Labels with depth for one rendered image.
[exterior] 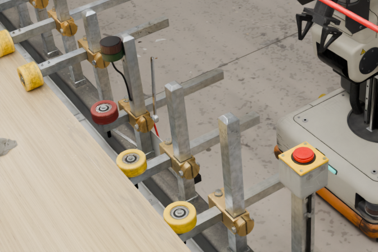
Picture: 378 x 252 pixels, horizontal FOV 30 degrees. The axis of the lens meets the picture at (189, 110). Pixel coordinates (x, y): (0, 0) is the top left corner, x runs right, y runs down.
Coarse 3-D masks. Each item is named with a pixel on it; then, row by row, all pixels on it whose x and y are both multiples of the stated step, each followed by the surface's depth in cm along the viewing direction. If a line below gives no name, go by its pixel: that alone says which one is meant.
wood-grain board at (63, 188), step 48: (0, 96) 218; (48, 96) 216; (48, 144) 197; (96, 144) 196; (0, 192) 183; (48, 192) 182; (96, 192) 180; (0, 240) 170; (48, 240) 168; (96, 240) 167; (144, 240) 166
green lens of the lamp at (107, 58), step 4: (120, 52) 193; (104, 56) 193; (108, 56) 192; (112, 56) 192; (116, 56) 192; (120, 56) 193; (104, 60) 194; (108, 60) 193; (112, 60) 193; (116, 60) 193
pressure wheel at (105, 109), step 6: (96, 102) 210; (102, 102) 210; (108, 102) 209; (114, 102) 209; (96, 108) 208; (102, 108) 207; (108, 108) 208; (114, 108) 207; (96, 114) 205; (102, 114) 205; (108, 114) 205; (114, 114) 206; (96, 120) 206; (102, 120) 206; (108, 120) 206; (114, 120) 207; (108, 132) 213
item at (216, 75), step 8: (208, 72) 225; (216, 72) 225; (192, 80) 222; (200, 80) 222; (208, 80) 223; (216, 80) 225; (184, 88) 220; (192, 88) 221; (200, 88) 223; (160, 96) 217; (184, 96) 221; (152, 104) 215; (160, 104) 217; (120, 112) 213; (120, 120) 212; (128, 120) 213; (104, 128) 209; (112, 128) 211
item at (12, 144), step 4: (0, 140) 199; (4, 140) 200; (8, 140) 197; (12, 140) 200; (0, 144) 197; (4, 144) 197; (8, 144) 197; (12, 144) 198; (16, 144) 198; (0, 148) 197; (4, 148) 196; (8, 148) 197; (0, 152) 196; (4, 152) 195
